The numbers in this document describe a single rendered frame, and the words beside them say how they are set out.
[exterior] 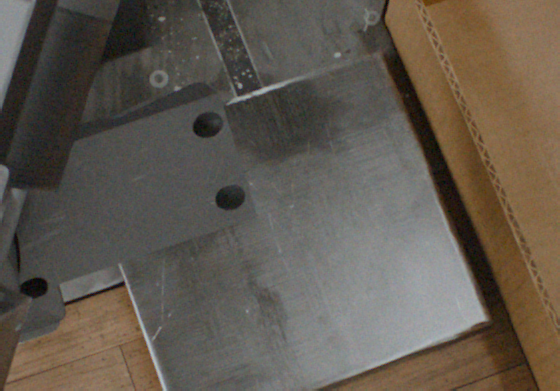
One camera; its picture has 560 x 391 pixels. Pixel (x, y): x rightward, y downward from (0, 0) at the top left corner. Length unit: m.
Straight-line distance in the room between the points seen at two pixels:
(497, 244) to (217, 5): 0.21
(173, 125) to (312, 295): 0.27
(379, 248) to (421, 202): 0.03
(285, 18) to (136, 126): 0.33
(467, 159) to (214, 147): 0.27
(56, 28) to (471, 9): 0.43
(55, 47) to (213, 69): 0.38
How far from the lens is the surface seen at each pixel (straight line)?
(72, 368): 0.70
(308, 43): 0.75
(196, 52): 0.75
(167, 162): 0.43
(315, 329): 0.68
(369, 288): 0.69
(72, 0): 0.37
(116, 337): 0.70
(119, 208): 0.43
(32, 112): 0.37
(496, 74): 0.75
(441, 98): 0.70
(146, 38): 0.73
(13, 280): 0.38
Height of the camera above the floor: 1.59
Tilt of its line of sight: 75 degrees down
